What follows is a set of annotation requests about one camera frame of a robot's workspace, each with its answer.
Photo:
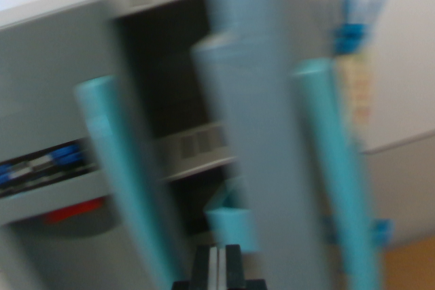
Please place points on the toy fridge cabinet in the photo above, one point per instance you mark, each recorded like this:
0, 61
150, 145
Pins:
163, 83

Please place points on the white checklist card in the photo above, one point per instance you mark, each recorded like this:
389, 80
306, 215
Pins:
357, 100

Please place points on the grey slotted fridge shelf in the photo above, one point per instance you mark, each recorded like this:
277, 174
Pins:
193, 150

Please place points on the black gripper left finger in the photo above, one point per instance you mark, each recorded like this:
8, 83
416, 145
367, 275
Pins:
204, 266

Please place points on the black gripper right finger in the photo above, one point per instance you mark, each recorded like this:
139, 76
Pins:
232, 266

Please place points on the grey fridge door with dispenser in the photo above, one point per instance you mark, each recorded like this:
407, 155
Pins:
51, 83

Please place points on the red dispenser lever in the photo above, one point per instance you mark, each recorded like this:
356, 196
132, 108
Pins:
73, 211

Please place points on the teal door bin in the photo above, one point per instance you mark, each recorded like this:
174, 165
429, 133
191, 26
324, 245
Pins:
232, 229

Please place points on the plain grey fridge door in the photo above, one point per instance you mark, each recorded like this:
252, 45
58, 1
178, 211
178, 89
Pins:
268, 133

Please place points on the blue plastic clip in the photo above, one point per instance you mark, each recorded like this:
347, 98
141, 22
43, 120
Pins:
355, 25

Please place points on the black temperature display panel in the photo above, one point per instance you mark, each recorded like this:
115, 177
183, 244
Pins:
40, 167

